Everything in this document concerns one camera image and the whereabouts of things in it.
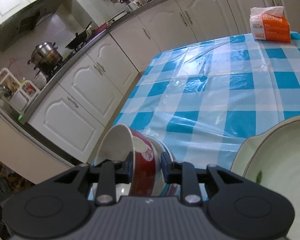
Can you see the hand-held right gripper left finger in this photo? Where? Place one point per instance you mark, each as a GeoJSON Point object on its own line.
{"type": "Point", "coordinates": [130, 166]}

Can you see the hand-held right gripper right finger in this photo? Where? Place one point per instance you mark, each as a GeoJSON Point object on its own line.
{"type": "Point", "coordinates": [165, 166]}

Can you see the red bowl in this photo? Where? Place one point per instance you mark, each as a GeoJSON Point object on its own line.
{"type": "Point", "coordinates": [142, 166]}

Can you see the blue cartoon bowl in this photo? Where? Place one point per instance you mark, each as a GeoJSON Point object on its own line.
{"type": "Point", "coordinates": [168, 152]}

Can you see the pale green lobed plate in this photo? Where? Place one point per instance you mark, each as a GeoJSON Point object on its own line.
{"type": "Point", "coordinates": [242, 152]}

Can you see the green floral round plate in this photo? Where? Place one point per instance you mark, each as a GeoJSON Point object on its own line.
{"type": "Point", "coordinates": [282, 160]}

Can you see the stack of white bowls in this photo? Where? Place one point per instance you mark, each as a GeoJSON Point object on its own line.
{"type": "Point", "coordinates": [40, 81]}

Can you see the blue checked tablecloth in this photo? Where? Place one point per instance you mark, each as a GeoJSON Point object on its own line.
{"type": "Point", "coordinates": [215, 92]}

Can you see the dark kitchen countertop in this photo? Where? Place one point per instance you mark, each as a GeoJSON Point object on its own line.
{"type": "Point", "coordinates": [72, 57]}

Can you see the white spice rack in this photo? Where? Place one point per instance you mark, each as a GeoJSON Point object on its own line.
{"type": "Point", "coordinates": [17, 97]}

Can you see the black wok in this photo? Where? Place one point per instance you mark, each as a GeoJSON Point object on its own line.
{"type": "Point", "coordinates": [76, 42]}

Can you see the steel steamer pot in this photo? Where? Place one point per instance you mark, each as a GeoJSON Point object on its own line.
{"type": "Point", "coordinates": [46, 57]}

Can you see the pink pan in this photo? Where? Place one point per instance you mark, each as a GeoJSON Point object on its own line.
{"type": "Point", "coordinates": [100, 28]}

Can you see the white base cabinets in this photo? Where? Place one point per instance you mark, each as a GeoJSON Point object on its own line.
{"type": "Point", "coordinates": [165, 22]}

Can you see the flat cooktop board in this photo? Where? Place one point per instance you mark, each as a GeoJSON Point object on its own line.
{"type": "Point", "coordinates": [116, 18]}

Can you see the white cup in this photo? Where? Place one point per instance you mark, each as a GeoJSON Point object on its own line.
{"type": "Point", "coordinates": [130, 6]}

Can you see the orange tissue pack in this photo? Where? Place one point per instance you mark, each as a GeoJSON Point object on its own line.
{"type": "Point", "coordinates": [270, 26]}

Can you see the range hood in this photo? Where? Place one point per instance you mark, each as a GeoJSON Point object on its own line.
{"type": "Point", "coordinates": [27, 21]}

